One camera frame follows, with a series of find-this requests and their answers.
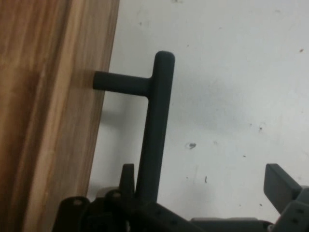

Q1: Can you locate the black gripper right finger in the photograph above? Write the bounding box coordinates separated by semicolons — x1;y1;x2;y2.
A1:
263;163;309;232

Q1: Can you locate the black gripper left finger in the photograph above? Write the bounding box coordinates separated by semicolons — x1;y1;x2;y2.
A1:
52;163;201;232

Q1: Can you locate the black drawer handle bar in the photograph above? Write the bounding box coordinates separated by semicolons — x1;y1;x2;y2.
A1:
92;50;176;205

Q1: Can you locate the wooden drawer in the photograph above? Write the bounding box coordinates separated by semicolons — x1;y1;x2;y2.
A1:
0;0;121;232

